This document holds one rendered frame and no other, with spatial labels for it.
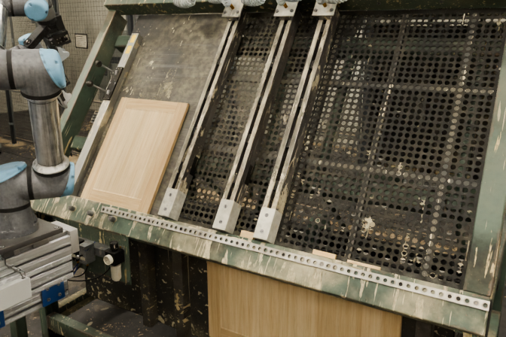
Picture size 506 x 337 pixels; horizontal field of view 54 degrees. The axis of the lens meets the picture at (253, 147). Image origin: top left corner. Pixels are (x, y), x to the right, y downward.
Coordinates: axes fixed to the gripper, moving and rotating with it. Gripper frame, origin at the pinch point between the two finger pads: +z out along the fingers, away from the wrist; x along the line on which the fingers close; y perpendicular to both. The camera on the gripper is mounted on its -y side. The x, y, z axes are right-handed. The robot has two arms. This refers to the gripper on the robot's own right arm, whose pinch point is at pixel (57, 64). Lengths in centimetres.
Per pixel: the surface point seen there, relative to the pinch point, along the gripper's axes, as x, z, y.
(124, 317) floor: -9, 169, -18
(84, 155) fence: 17, 64, 1
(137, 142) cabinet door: -4, 54, 22
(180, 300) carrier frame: -58, 109, 0
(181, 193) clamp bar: -47, 53, 18
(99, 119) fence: 26, 54, 17
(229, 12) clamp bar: -5, 8, 84
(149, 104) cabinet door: 6, 45, 37
